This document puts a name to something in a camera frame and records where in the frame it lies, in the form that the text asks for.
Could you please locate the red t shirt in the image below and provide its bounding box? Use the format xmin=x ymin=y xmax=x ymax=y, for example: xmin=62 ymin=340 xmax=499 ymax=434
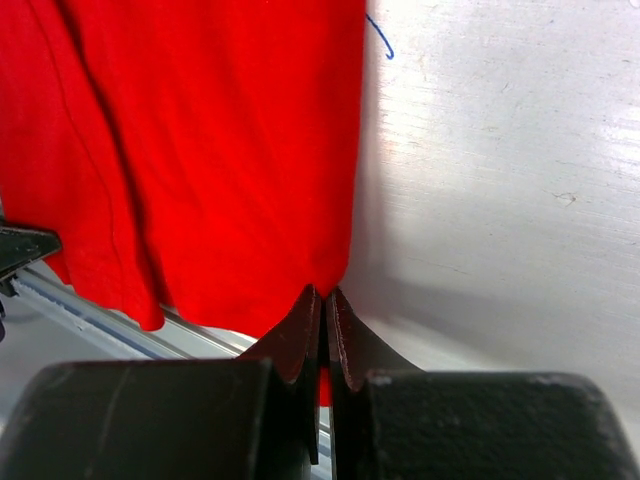
xmin=0 ymin=0 xmax=369 ymax=406

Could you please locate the aluminium mounting rail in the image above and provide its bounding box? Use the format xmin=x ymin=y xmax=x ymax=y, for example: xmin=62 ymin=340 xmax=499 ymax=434
xmin=0 ymin=264 xmax=334 ymax=480

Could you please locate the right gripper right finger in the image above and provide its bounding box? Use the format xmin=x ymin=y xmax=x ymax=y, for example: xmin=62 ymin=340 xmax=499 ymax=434
xmin=326 ymin=290 xmax=639 ymax=479

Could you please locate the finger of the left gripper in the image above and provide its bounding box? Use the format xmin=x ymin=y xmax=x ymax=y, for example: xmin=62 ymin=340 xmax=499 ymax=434
xmin=1 ymin=224 xmax=62 ymax=281

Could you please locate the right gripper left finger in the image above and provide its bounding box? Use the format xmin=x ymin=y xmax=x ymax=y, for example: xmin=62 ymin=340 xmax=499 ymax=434
xmin=1 ymin=286 xmax=321 ymax=479

